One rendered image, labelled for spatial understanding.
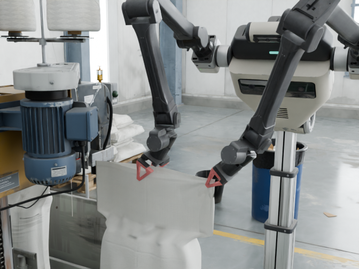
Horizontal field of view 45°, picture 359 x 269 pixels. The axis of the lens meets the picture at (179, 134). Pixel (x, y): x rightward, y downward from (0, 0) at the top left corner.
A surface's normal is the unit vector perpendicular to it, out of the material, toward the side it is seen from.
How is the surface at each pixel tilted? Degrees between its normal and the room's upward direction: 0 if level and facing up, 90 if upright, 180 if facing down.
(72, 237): 90
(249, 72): 40
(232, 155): 79
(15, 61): 90
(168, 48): 90
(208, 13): 90
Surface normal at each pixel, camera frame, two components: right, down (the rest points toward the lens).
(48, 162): 0.18, 0.25
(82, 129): -0.05, 0.21
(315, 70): -0.29, -0.63
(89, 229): -0.45, 0.18
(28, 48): 0.89, 0.11
